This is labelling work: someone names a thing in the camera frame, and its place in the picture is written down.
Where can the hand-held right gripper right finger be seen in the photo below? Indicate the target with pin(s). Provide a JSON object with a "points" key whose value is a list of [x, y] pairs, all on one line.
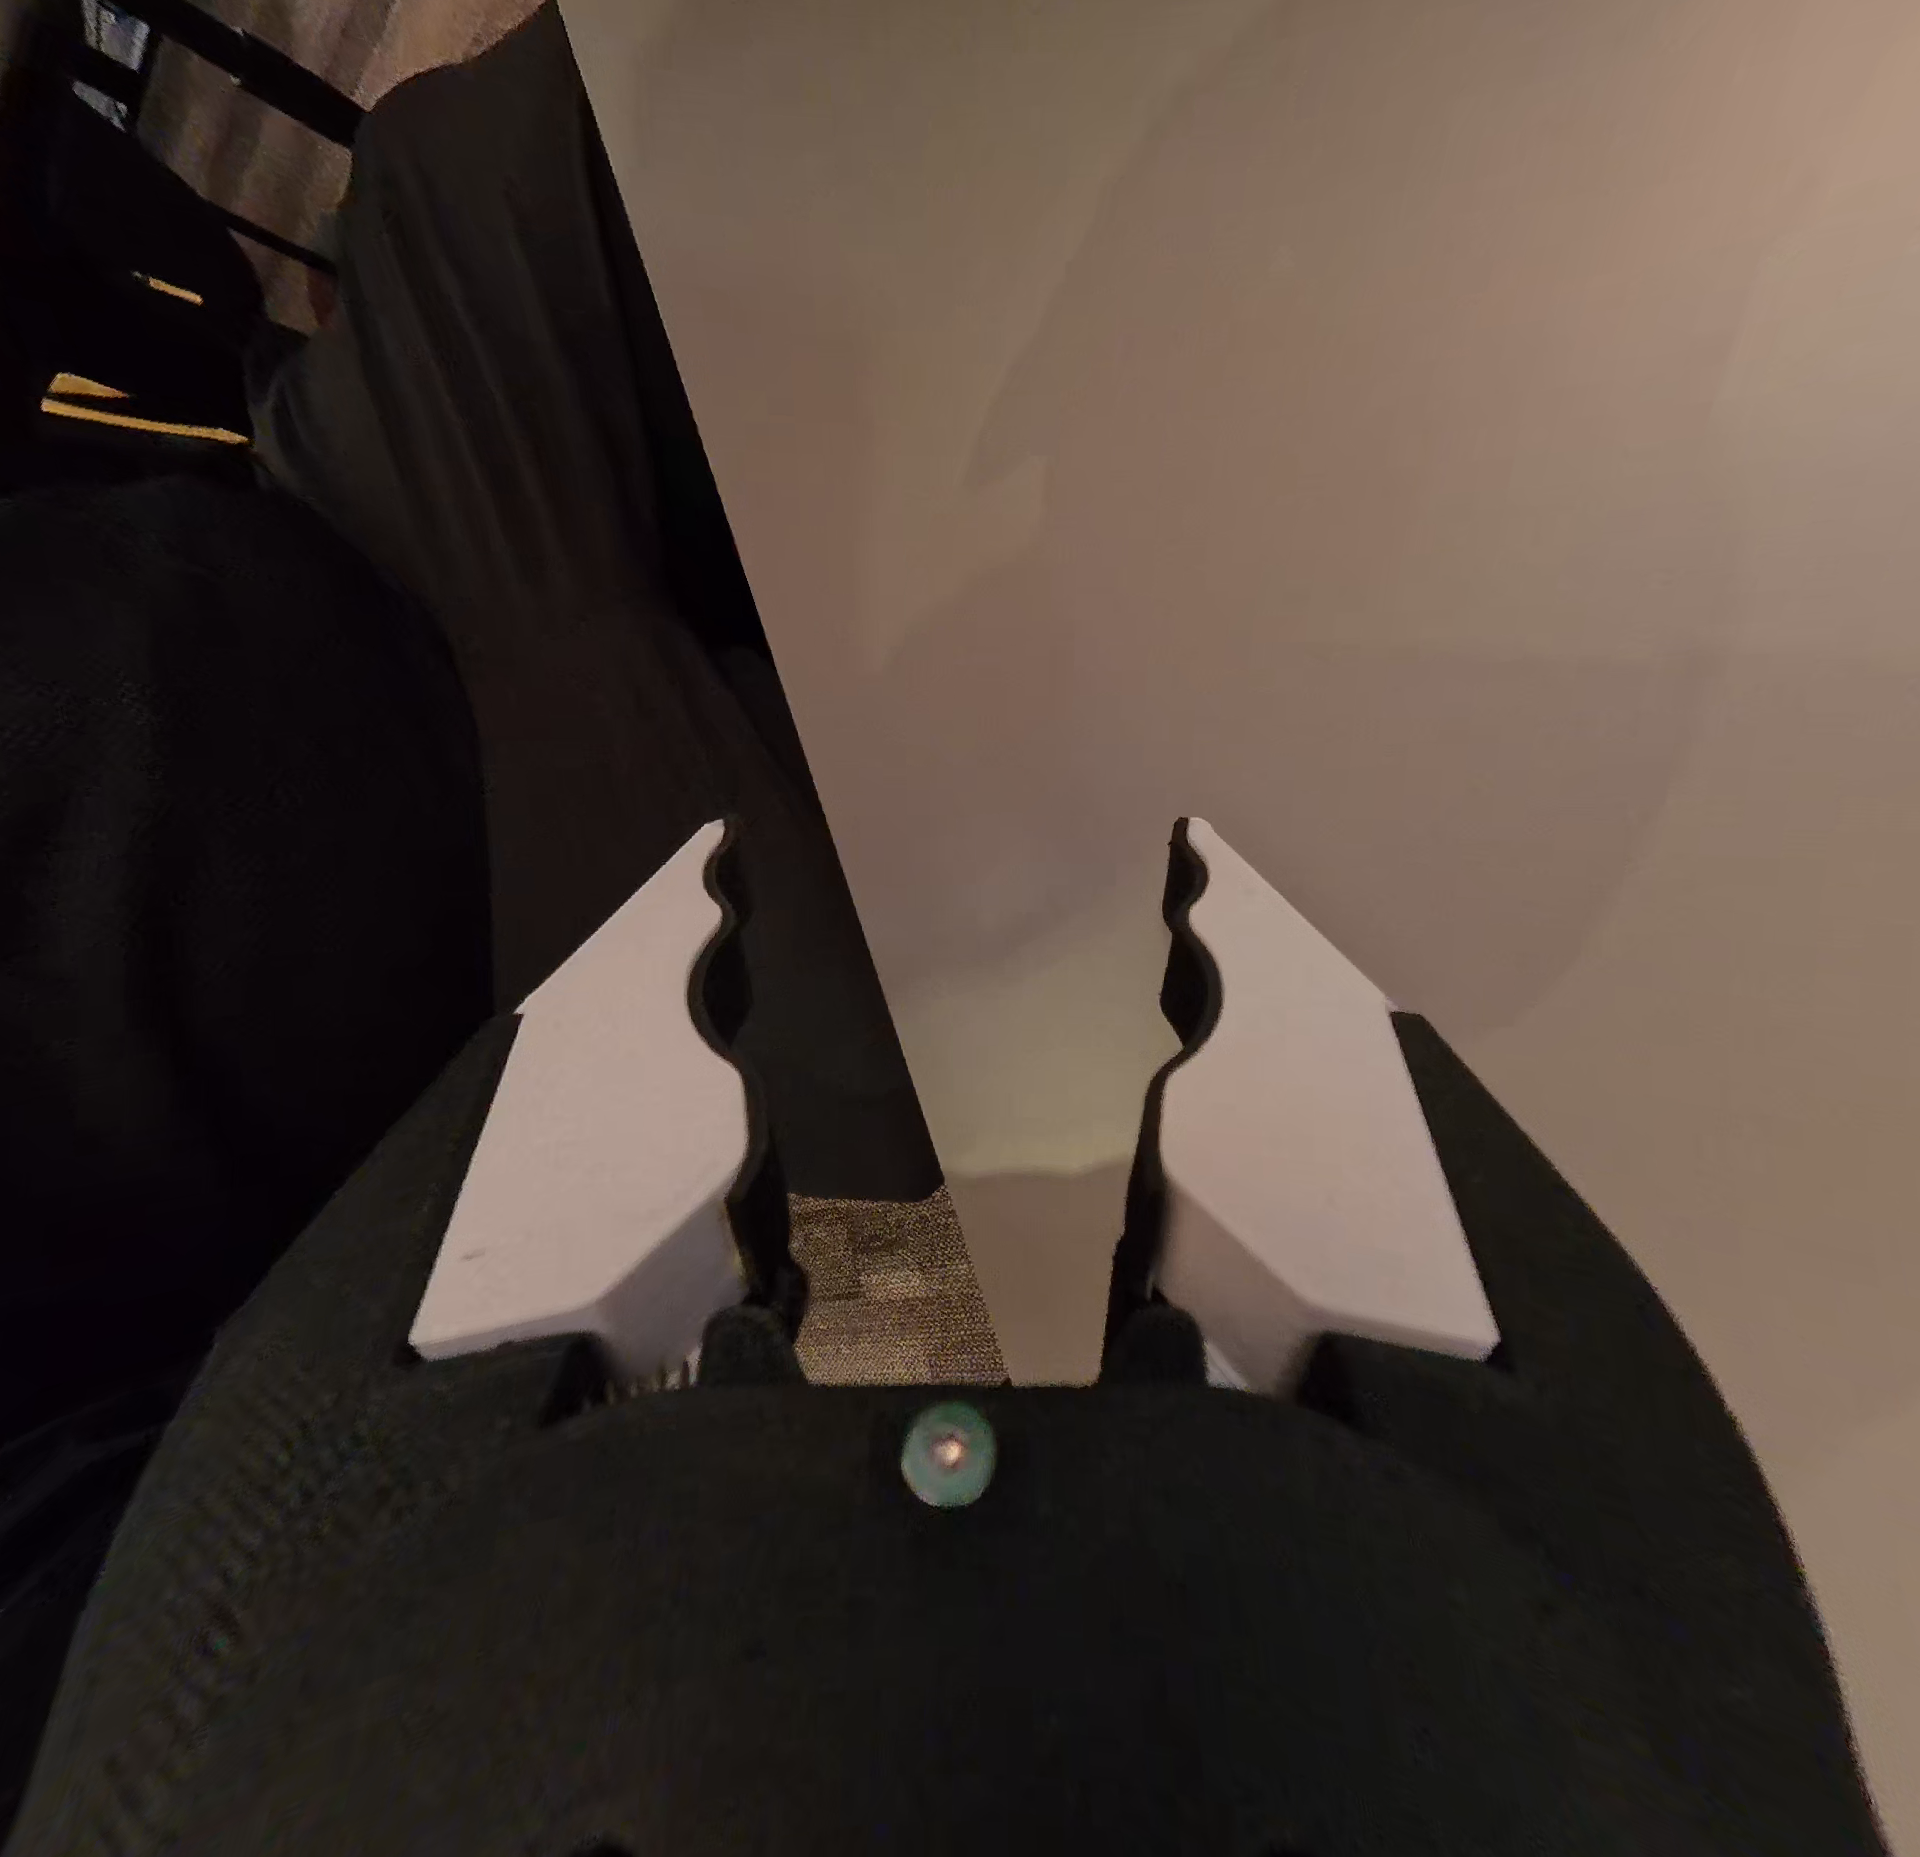
{"points": [[1304, 1169]]}

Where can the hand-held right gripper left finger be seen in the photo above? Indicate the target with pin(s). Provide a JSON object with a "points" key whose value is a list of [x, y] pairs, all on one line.
{"points": [[600, 1169]]}

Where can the person's black top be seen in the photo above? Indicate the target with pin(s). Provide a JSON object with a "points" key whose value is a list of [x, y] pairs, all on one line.
{"points": [[225, 912]]}

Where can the black office chair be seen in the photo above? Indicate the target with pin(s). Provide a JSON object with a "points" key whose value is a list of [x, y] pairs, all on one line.
{"points": [[104, 163]]}

